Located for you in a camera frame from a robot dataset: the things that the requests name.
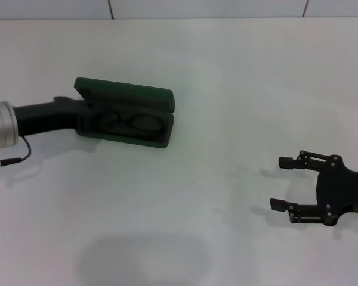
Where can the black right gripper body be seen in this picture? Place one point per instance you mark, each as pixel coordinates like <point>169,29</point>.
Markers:
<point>343,190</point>

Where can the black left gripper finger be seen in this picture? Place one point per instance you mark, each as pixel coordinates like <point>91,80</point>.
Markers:
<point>84,119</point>

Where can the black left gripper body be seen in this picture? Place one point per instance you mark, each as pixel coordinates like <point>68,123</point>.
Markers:
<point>47,119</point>

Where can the green glasses case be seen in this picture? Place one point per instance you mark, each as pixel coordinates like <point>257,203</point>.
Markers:
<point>128,89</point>

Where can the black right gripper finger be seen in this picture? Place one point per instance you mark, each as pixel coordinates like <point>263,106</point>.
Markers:
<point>279,205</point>
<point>288,162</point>

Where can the black glasses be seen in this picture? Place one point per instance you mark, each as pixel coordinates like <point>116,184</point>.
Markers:
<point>126,122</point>

